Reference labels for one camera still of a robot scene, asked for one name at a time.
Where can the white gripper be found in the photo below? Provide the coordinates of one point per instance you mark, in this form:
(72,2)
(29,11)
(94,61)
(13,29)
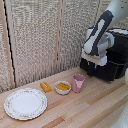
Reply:
(95,59)

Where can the black air fryer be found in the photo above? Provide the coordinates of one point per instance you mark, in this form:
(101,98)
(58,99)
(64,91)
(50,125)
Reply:
(115,63)

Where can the white black Franka robot arm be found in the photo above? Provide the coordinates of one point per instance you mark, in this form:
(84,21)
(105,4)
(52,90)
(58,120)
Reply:
(100,36)

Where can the pink cup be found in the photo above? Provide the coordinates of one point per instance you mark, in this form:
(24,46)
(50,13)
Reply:
(78,83)

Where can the yellow food piece in bowl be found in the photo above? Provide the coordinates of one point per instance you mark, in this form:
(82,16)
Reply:
(63,86)

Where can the small white bowl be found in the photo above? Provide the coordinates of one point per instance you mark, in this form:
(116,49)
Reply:
(62,91)

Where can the yellow food block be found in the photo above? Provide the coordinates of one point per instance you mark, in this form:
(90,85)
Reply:
(46,87)

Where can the beige woven partition screen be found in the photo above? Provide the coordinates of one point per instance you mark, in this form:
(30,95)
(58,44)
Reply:
(36,40)

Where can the white floral rim plate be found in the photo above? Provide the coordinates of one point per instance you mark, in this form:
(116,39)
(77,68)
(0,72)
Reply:
(25,103)

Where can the wooden post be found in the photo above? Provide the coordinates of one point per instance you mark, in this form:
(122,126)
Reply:
(7,46)

